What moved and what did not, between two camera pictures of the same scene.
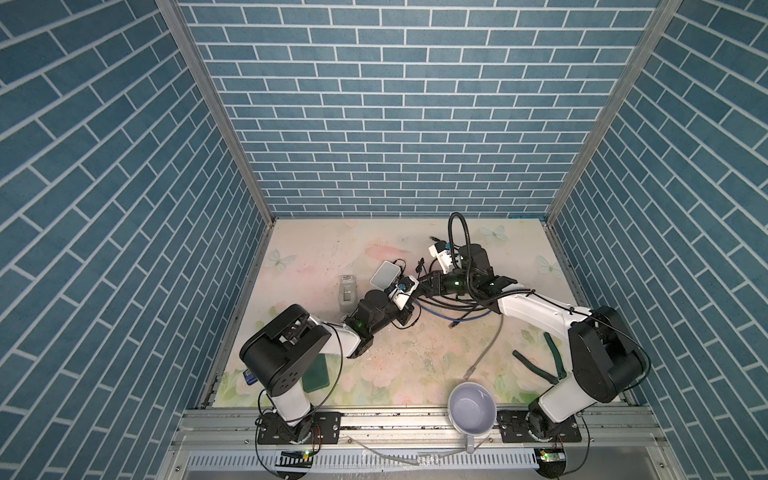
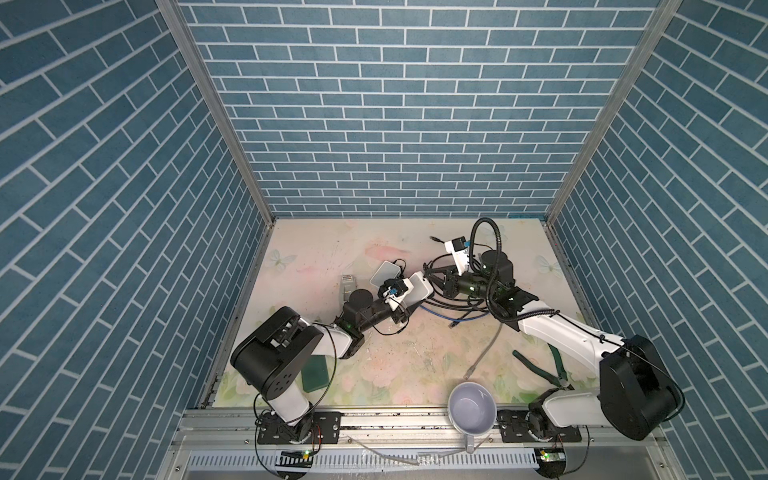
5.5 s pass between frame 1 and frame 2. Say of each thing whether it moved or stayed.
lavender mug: stayed
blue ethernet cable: stayed
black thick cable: moved
